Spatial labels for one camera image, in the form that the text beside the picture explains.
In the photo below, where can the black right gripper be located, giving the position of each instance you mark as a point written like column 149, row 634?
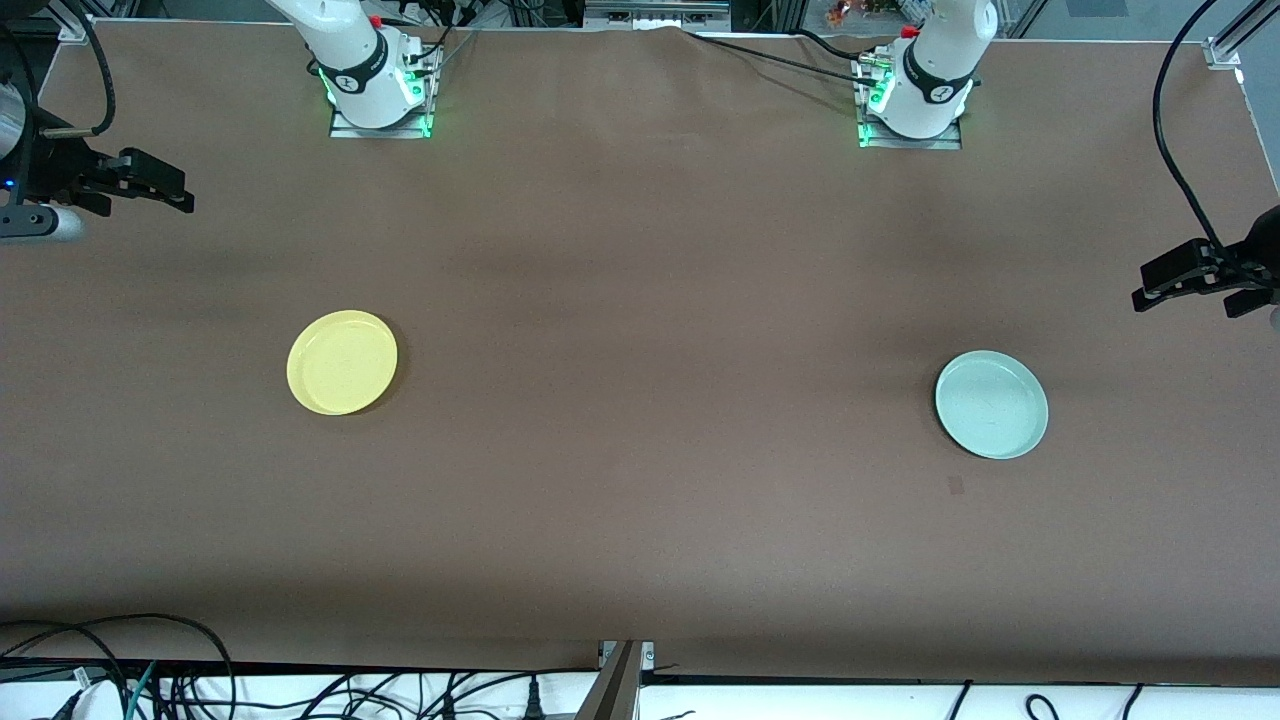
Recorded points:
column 52, row 168

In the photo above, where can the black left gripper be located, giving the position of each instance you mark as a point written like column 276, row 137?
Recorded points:
column 1256, row 258

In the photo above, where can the pale green round plate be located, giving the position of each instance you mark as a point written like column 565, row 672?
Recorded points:
column 991, row 404

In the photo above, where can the yellow round plate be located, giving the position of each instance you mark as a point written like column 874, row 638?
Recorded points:
column 342, row 362

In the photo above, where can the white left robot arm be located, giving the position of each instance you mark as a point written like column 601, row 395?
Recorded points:
column 935, row 70

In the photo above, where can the aluminium corner profile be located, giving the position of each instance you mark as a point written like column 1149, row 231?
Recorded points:
column 75, row 22
column 1235, row 35

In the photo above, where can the silver metal box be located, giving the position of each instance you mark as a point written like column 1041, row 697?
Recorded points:
column 655, row 14

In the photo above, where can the brown table cover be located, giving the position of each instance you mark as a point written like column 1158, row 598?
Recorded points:
column 640, row 500

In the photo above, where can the black power plug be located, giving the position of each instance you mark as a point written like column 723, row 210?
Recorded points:
column 534, row 705

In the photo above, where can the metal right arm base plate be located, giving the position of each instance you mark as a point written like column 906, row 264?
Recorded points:
column 345, row 130

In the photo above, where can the silver corner bracket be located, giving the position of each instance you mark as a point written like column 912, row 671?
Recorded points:
column 648, row 655

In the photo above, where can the aluminium frame profile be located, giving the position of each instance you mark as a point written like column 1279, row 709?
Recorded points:
column 612, row 690

